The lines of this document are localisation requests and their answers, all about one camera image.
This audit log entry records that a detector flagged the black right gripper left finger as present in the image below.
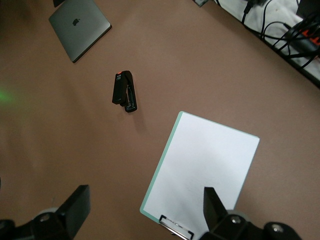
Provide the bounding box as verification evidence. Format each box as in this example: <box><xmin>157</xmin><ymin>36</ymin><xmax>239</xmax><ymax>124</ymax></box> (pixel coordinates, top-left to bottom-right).
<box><xmin>0</xmin><ymin>184</ymin><xmax>91</xmax><ymax>240</ymax></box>

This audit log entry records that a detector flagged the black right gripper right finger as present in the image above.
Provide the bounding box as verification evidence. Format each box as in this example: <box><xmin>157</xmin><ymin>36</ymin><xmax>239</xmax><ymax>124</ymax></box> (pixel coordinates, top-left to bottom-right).
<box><xmin>199</xmin><ymin>186</ymin><xmax>304</xmax><ymax>240</ymax></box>

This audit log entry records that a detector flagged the silver laptop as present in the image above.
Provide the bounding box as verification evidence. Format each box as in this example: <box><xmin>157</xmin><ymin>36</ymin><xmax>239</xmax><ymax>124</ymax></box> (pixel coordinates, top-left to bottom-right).
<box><xmin>48</xmin><ymin>0</ymin><xmax>113</xmax><ymax>64</ymax></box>

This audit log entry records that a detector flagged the mint clipboard with white paper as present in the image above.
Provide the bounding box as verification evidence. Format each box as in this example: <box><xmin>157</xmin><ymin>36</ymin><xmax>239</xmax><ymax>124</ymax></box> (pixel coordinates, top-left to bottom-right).
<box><xmin>139</xmin><ymin>111</ymin><xmax>261</xmax><ymax>240</ymax></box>

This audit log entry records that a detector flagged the black stapler with orange tip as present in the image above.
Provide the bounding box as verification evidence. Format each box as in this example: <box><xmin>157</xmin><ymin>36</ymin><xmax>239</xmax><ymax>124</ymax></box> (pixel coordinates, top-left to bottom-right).
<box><xmin>111</xmin><ymin>70</ymin><xmax>139</xmax><ymax>114</ymax></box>

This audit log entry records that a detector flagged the black power strip with orange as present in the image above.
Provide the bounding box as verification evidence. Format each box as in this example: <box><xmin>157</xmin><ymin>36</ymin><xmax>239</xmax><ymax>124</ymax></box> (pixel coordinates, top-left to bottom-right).
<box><xmin>287</xmin><ymin>22</ymin><xmax>320</xmax><ymax>54</ymax></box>

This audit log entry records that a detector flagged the black cable with plug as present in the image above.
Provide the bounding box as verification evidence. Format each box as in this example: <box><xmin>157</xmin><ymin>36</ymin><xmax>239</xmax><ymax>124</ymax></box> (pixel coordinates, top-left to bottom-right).
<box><xmin>240</xmin><ymin>0</ymin><xmax>255</xmax><ymax>25</ymax></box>

